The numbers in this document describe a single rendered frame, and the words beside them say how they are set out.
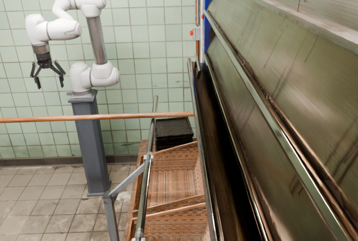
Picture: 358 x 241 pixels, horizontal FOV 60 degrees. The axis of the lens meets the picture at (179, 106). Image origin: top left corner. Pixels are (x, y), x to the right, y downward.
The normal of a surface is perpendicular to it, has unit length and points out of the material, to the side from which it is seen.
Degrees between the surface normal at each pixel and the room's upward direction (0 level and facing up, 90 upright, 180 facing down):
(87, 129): 90
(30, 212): 0
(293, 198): 69
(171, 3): 90
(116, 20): 90
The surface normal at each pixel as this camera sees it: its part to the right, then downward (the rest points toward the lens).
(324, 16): -1.00, 0.03
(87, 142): 0.07, 0.43
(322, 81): -0.95, -0.29
